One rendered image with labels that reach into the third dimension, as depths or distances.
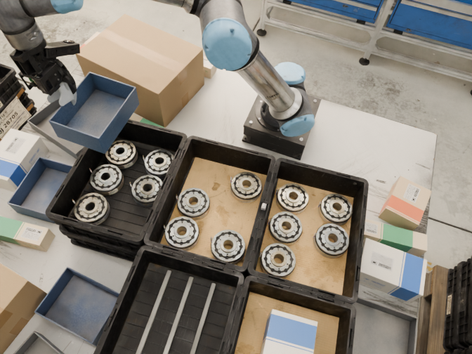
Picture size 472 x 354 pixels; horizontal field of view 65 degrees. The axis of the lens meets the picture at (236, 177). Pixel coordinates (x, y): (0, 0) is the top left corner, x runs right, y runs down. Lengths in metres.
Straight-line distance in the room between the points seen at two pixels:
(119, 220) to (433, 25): 2.38
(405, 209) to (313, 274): 0.45
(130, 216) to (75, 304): 0.32
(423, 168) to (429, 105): 1.39
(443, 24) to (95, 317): 2.61
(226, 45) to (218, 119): 0.69
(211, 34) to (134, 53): 0.70
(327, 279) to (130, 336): 0.58
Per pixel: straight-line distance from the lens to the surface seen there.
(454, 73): 3.14
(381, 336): 1.32
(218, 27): 0.94
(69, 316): 1.31
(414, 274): 1.33
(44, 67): 1.06
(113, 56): 1.60
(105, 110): 1.17
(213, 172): 1.28
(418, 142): 1.74
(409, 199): 1.46
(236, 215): 1.20
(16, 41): 1.00
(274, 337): 1.02
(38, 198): 1.51
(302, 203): 1.22
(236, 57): 0.96
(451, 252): 2.42
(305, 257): 1.18
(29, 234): 1.39
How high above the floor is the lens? 1.91
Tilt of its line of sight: 58 degrees down
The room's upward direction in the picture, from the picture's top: 5 degrees clockwise
